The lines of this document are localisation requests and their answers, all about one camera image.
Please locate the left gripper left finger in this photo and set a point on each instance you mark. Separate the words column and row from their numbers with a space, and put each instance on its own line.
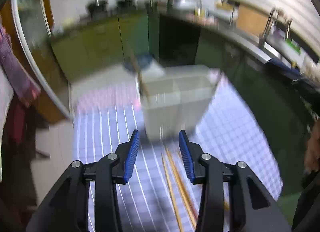
column 126, row 158

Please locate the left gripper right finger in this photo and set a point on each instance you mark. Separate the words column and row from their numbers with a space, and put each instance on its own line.
column 191, row 155

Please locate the green kitchen cabinets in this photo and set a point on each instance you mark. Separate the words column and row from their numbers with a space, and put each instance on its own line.
column 87, row 49

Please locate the brown chopstick red band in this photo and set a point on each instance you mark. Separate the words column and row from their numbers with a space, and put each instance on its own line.
column 189, row 206

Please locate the blue checkered tablecloth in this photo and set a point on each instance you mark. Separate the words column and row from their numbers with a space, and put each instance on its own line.
column 228, row 130

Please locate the white slotted utensil holder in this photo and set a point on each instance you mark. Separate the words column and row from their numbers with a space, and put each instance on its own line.
column 176, row 99

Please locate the blue floor bin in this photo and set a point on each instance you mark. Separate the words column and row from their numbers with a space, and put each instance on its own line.
column 143, row 62

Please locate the purple hanging cloth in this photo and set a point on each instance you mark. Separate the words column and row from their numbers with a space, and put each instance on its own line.
column 23, row 84

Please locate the wooden cutting board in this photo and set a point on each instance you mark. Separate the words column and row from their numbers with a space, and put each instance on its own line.
column 251, row 20

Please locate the black wok pot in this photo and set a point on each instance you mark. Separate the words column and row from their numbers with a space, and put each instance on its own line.
column 125, row 5

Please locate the black cooking pot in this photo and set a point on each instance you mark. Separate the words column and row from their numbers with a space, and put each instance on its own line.
column 96, row 7

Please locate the steel sink faucet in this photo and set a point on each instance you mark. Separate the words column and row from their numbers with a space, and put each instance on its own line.
column 278, row 24

